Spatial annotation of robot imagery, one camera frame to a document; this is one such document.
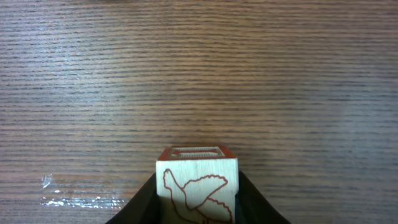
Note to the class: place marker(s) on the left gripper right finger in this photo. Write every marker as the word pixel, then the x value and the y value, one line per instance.
pixel 252 207

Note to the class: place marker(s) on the red A block lower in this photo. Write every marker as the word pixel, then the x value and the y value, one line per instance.
pixel 197 184

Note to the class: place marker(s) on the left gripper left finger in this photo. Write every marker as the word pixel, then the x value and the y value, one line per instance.
pixel 143 208

